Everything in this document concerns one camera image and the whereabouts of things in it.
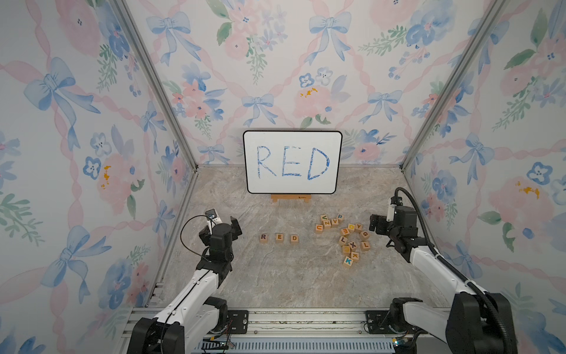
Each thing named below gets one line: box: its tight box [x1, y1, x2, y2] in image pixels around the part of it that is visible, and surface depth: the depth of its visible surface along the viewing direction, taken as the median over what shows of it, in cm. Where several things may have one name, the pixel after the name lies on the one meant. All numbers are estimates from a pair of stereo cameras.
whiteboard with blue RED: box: [242, 129, 344, 195], surface depth 97 cm
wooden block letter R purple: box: [259, 233, 269, 245], surface depth 94 cm
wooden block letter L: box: [361, 241, 371, 252], surface depth 92 cm
